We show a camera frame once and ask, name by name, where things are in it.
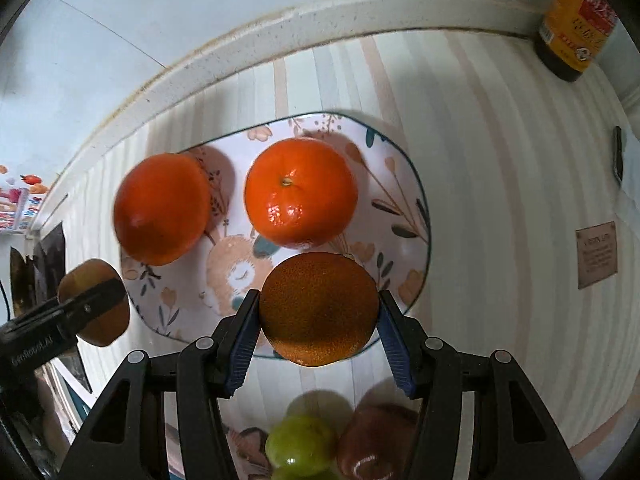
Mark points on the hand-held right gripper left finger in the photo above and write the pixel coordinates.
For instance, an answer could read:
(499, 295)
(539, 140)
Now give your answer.
(241, 347)

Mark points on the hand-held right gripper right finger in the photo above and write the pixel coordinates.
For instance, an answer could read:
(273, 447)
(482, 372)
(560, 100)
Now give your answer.
(396, 350)

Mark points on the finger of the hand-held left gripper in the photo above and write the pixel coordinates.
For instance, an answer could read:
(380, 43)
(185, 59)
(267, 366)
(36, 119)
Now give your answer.
(95, 302)

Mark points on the brown kiwi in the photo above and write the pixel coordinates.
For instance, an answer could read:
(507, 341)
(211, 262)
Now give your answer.
(102, 332)

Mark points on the dull rough-skinned orange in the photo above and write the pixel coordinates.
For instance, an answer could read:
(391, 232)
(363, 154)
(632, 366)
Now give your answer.
(320, 307)

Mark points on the floral ceramic plate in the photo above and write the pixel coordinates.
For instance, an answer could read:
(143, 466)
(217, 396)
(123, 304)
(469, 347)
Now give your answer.
(390, 195)

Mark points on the dark glossy bag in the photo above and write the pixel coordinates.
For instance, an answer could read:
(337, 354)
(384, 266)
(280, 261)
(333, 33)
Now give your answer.
(47, 260)

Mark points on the red apple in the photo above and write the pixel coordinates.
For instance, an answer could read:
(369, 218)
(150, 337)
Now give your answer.
(377, 445)

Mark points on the patterned plate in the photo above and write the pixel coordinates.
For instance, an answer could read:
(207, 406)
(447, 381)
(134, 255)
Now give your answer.
(247, 447)

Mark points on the green apple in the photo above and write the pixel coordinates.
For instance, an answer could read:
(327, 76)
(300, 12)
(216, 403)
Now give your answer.
(299, 445)

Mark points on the smooth orange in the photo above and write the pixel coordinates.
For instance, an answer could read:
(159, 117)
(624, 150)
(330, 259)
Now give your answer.
(161, 210)

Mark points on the colourful sticker sheet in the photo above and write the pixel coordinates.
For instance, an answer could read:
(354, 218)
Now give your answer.
(17, 205)

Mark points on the green plum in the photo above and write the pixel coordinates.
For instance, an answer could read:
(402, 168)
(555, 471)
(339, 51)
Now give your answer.
(305, 476)

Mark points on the glossy orange with stem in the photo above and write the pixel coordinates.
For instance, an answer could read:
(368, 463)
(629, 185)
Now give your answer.
(300, 192)

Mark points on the striped tablecloth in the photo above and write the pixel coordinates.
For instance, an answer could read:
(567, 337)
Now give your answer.
(500, 160)

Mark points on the brown label card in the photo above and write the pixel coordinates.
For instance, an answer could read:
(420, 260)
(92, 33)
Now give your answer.
(596, 255)

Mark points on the black phone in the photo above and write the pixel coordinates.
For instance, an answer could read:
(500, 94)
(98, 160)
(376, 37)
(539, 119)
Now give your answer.
(618, 155)

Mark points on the dark sauce bottle yellow label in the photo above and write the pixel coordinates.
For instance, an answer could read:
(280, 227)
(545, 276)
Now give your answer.
(575, 25)

